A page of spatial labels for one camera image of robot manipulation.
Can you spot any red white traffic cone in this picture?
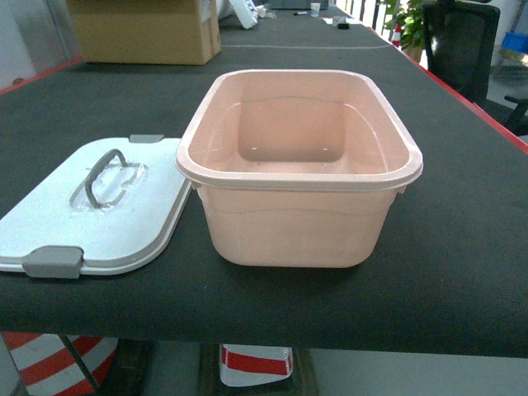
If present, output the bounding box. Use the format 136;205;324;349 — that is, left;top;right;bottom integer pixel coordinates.
1;332;118;395

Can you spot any red white cone base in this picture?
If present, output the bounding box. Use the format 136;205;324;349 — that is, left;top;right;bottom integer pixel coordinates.
219;344;294;388

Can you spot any brown cardboard box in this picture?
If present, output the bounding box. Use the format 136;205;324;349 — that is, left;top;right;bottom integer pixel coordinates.
66;1;221;65

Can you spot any black mesh chair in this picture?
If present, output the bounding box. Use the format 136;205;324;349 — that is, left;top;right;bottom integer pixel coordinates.
422;1;527;136

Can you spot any white paper cup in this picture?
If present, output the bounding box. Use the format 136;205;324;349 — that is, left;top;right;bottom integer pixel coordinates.
310;2;321;18

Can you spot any green potted plant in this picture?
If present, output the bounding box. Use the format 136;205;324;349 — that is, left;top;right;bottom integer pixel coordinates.
376;0;425;63

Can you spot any white lid grey handle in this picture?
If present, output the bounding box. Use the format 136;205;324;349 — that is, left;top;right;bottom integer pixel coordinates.
1;134;191;279

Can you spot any pink plastic box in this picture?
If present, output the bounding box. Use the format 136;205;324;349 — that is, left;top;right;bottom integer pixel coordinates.
176;69;423;268

